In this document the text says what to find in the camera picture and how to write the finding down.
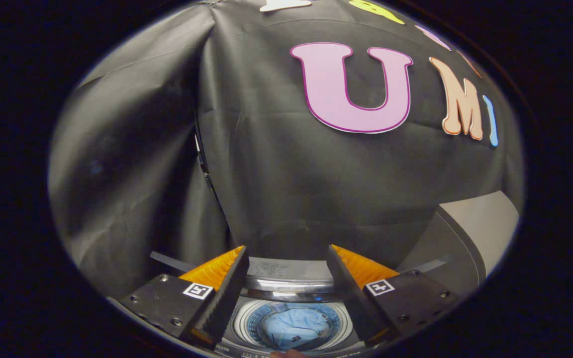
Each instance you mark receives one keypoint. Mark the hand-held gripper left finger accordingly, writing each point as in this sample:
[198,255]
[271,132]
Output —
[222,298]

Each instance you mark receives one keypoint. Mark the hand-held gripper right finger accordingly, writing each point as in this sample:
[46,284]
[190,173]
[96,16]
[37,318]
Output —
[351,296]

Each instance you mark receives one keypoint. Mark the light blue polo shirt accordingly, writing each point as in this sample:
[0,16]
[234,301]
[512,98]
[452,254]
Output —
[294,325]

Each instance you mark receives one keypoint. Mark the grey washing machine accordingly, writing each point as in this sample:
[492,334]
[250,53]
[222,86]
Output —
[286,278]

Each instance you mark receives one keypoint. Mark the black backdrop cloth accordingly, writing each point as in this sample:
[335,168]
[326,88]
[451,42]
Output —
[291,174]

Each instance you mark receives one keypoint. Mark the beige cabinet with dark frame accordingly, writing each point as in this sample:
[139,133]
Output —
[475,228]

